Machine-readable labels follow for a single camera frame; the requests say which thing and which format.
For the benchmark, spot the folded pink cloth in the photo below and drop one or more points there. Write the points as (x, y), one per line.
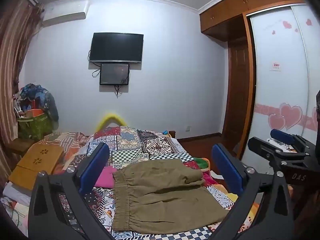
(106, 177)

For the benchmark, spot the brown striped curtain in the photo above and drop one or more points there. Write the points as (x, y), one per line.
(12, 55)

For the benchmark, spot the black wall television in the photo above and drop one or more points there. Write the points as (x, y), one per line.
(116, 47)

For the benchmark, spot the green storage basket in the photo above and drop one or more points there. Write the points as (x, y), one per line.
(35, 127)

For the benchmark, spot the pile of clothes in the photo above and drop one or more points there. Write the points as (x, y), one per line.
(37, 95)

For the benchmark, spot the wooden wardrobe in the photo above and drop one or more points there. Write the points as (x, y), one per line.
(225, 17)

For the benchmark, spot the brown wooden door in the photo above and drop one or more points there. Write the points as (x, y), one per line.
(237, 92)

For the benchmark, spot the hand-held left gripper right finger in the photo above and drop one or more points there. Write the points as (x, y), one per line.
(226, 166)

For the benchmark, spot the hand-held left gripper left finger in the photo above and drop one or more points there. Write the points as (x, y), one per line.
(96, 166)

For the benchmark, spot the white paper scrap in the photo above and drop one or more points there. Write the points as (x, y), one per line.
(216, 175)

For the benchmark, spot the wooden bedside stool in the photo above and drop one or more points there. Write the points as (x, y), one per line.
(21, 146)

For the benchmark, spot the patchwork printed blanket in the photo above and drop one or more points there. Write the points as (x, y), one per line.
(140, 145)

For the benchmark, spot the wooden lap desk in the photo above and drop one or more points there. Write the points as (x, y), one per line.
(35, 162)

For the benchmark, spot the white air conditioner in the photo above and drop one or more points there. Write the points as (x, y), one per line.
(65, 12)

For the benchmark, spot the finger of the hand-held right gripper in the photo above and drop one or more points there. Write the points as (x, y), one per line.
(282, 135)
(262, 147)

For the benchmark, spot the yellow curved object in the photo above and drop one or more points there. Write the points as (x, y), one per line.
(110, 118)

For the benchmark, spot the striped cloth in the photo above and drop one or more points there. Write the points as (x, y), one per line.
(67, 140)

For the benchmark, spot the small black wall monitor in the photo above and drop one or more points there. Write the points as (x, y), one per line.
(114, 74)

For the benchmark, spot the olive green pants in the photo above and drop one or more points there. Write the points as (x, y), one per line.
(162, 200)

